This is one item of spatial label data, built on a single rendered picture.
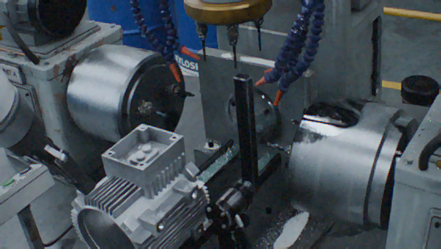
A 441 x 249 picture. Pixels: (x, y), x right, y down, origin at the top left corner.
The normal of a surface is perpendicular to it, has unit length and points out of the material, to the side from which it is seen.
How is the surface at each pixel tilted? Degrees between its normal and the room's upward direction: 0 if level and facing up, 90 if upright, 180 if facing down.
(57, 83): 90
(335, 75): 90
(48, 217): 0
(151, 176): 90
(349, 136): 36
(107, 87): 47
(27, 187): 69
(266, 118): 90
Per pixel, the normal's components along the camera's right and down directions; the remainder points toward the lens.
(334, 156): -0.51, -0.11
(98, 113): -0.57, 0.33
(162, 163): 0.83, 0.22
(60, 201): -0.09, -0.85
